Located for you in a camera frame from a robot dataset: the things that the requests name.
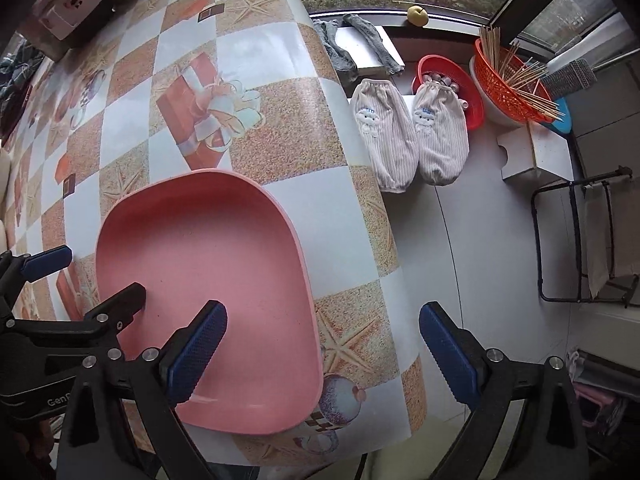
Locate red plastic colander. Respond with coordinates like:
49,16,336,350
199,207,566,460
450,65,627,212
411,54,486,131

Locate blue plastic dish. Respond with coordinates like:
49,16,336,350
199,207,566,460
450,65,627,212
542,95,573,135

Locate dark window frame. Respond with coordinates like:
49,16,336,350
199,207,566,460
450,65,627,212
487,0,640,61

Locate pink plate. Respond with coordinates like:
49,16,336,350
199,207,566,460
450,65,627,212
95,170,325,435

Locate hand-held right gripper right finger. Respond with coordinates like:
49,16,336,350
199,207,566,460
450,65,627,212
419,301,591,480

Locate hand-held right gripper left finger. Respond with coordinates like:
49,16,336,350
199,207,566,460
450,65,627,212
55,300,261,480

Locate pile of small pale objects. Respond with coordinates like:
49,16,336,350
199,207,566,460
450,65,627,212
422,72,468,108

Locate striped sleeve cover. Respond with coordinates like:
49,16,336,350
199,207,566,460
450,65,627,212
349,79,420,194
411,81,471,187

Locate grey sock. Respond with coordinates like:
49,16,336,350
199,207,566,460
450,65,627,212
312,19,360,86
344,12,406,76

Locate orange plastic basket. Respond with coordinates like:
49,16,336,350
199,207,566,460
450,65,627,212
474,37,563,123

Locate plaid cloth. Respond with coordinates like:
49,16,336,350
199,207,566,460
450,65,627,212
0,45,46,116

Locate pink plastic item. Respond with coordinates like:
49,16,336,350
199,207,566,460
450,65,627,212
565,350,640,441

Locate orange basket with skewers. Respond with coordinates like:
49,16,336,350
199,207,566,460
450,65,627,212
477,25,568,121

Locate checkered printed tablecloth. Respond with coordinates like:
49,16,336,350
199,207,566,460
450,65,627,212
0,0,428,466

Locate grey mesh pad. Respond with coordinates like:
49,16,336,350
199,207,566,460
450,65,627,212
540,57,598,101

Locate black folding rack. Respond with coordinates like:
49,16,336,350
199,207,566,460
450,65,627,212
530,165,640,308

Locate white slab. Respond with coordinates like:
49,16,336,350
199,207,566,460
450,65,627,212
334,25,401,77

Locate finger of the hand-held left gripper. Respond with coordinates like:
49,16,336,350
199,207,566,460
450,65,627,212
0,282,147,361
0,245,73,312

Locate white basin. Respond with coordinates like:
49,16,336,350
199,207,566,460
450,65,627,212
469,55,531,128

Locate white block stool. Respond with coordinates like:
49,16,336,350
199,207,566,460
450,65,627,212
496,121,576,182

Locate pink cardboard box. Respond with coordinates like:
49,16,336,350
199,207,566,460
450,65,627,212
32,0,108,41

